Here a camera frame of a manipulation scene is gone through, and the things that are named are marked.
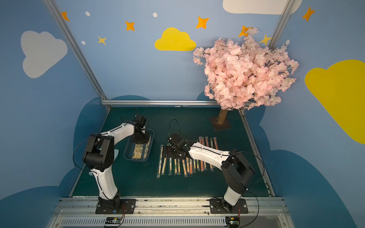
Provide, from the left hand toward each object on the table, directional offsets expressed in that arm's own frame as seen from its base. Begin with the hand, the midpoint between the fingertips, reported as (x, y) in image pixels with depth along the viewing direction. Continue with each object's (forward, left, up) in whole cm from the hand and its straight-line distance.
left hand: (146, 140), depth 99 cm
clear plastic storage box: (-7, +11, -1) cm, 13 cm away
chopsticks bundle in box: (-8, +3, -2) cm, 8 cm away
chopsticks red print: (-17, -30, -2) cm, 34 cm away
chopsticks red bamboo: (-17, -36, -2) cm, 40 cm away
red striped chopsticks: (-23, -28, -2) cm, 36 cm away
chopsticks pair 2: (-22, -19, -2) cm, 29 cm away
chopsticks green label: (-17, -34, -2) cm, 38 cm away
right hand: (-13, -18, +6) cm, 23 cm away
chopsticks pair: (-15, -12, -2) cm, 19 cm away
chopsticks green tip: (-20, -23, -2) cm, 31 cm away
